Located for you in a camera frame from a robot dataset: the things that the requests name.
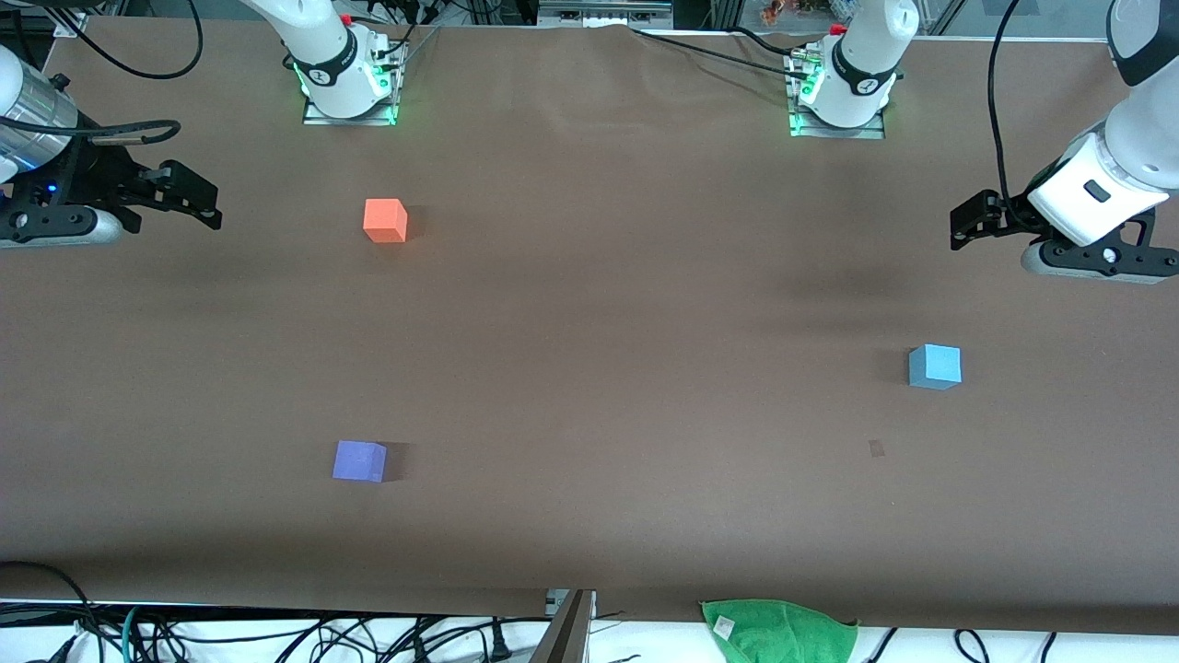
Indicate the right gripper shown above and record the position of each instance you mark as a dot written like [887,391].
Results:
[99,175]

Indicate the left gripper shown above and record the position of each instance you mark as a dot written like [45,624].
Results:
[1010,211]

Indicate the blue foam block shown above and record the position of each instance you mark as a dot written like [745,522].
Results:
[936,366]

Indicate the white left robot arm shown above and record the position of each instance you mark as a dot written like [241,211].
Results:
[870,55]

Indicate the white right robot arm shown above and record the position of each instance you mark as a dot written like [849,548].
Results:
[322,46]

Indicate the orange foam block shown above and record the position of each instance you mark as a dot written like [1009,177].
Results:
[385,221]

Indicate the purple foam block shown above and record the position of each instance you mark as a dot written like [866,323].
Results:
[359,461]

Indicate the small orange toy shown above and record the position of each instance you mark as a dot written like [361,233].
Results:
[772,12]

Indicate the brown table cover sheet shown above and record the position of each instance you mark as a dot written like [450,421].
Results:
[645,414]

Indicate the green cloth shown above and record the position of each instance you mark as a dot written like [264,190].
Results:
[783,633]

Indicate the black power plug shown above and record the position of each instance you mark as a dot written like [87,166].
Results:
[499,640]

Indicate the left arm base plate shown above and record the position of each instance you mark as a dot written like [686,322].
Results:
[866,132]

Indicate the aluminium corner bracket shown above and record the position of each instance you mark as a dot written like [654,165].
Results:
[70,26]

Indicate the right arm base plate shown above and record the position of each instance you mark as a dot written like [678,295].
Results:
[368,118]

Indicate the aluminium frame rail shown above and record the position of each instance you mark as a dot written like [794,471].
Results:
[599,14]

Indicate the grey metal post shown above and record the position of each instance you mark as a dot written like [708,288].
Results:
[566,635]

